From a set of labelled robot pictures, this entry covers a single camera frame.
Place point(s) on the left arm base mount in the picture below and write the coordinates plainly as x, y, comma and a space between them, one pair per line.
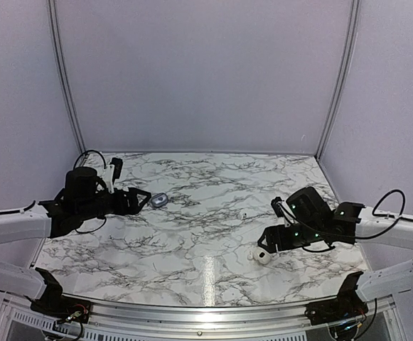
65, 309

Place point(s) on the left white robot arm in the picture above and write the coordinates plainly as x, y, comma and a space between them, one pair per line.
85, 196

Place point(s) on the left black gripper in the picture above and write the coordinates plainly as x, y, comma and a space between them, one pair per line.
124, 209

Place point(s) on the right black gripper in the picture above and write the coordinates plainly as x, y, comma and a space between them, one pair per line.
270, 232

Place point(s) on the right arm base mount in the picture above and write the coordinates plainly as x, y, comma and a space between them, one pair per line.
334, 309

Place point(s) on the front aluminium rail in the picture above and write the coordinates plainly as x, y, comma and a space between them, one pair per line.
126, 321

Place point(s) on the white earbud case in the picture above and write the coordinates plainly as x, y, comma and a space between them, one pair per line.
259, 256

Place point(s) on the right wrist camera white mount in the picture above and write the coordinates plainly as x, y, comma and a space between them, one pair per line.
278, 208

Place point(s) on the purple earbud charging case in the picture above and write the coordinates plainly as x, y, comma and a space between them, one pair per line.
159, 200

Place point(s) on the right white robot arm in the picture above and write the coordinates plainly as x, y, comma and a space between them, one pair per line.
309, 219

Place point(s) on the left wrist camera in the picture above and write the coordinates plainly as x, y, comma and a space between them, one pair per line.
115, 168

